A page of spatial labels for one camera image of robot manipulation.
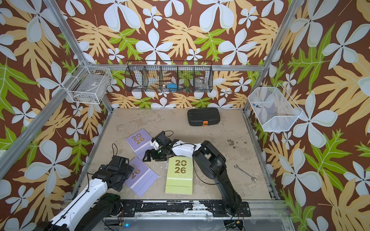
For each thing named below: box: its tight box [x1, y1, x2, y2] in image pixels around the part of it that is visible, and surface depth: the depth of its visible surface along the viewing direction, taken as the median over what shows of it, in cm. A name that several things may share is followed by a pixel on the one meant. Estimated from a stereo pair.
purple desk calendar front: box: [124, 156, 160, 198], surface depth 86 cm
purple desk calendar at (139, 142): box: [125, 128, 155, 161], surface depth 100 cm
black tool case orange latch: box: [186, 107, 221, 127], surface depth 110 cm
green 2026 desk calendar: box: [164, 155, 194, 195], surface depth 82 cm
